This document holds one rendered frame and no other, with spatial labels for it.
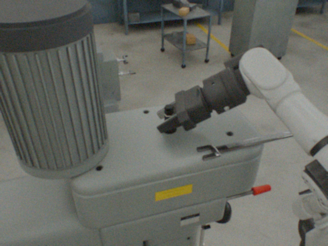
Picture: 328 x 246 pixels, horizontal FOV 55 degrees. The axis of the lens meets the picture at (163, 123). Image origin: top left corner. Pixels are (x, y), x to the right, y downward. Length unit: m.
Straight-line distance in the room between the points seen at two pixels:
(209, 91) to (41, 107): 0.34
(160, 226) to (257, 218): 2.29
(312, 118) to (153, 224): 0.44
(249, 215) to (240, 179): 2.29
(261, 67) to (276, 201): 2.66
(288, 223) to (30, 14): 2.85
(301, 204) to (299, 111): 0.46
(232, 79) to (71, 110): 0.34
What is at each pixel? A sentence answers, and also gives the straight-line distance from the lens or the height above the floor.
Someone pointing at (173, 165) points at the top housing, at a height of 1.89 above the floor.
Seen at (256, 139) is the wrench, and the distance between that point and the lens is 0.77.
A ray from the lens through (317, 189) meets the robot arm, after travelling 0.62.
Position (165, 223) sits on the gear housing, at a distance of 0.84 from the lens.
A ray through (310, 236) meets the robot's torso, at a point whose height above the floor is 1.51.
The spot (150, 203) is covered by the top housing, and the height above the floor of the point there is 1.79.
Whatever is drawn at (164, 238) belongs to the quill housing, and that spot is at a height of 1.59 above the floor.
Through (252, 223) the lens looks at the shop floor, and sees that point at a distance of 3.04.
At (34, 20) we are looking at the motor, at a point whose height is 2.21.
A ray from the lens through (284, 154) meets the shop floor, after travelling 3.80.
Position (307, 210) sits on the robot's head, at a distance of 1.05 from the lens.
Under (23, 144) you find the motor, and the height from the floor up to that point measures 1.97.
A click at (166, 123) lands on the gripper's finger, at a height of 1.93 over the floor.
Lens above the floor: 2.36
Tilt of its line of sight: 36 degrees down
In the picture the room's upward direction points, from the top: straight up
